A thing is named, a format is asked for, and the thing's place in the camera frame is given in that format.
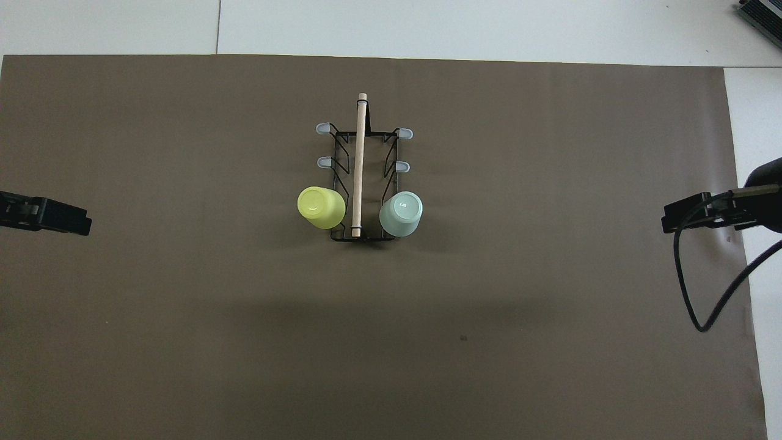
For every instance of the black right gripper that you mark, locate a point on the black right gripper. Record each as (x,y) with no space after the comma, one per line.
(757,208)

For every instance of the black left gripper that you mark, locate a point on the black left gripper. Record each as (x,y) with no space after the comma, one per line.
(18,211)

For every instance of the yellow plastic cup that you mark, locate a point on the yellow plastic cup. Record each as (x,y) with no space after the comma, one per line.
(321,208)

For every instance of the light green plastic cup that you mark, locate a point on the light green plastic cup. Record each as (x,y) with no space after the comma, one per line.
(401,214)

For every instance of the brown paper table mat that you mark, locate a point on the brown paper table mat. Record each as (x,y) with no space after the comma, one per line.
(183,305)

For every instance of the grey ribbed device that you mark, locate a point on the grey ribbed device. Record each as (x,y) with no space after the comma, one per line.
(763,15)

